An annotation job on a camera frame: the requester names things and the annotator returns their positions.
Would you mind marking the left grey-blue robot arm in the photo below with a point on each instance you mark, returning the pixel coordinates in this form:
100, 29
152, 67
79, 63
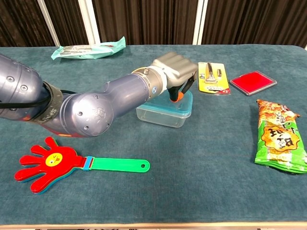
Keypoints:
91, 112

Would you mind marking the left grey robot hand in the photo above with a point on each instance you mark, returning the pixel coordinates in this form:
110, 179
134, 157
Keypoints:
177, 69

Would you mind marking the red hand clapper toy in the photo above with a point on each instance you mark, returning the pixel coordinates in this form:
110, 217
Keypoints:
60, 165

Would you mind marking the clear plastic container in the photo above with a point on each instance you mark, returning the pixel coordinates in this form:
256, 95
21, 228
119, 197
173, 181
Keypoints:
163, 119

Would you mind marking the red ink pad clear case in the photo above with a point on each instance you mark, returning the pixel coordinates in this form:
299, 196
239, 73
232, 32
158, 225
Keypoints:
251, 81

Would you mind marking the green orange snack bag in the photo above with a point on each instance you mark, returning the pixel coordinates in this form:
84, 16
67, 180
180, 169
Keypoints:
278, 139

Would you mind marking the yellow razor blister pack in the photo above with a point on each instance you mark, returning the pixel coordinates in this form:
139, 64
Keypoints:
213, 79

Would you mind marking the blue plastic container lid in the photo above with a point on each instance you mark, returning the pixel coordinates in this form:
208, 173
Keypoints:
163, 105

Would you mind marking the dark pleated curtain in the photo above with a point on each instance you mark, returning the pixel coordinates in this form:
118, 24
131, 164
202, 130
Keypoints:
144, 21

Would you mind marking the teal velvet table cloth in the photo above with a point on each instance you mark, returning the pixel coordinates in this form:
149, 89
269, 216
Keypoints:
168, 179

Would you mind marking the white frame post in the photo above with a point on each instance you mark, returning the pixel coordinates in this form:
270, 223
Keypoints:
49, 24
200, 21
90, 21

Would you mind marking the teal snack packet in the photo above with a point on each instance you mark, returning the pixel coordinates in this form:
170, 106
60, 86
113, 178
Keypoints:
79, 51

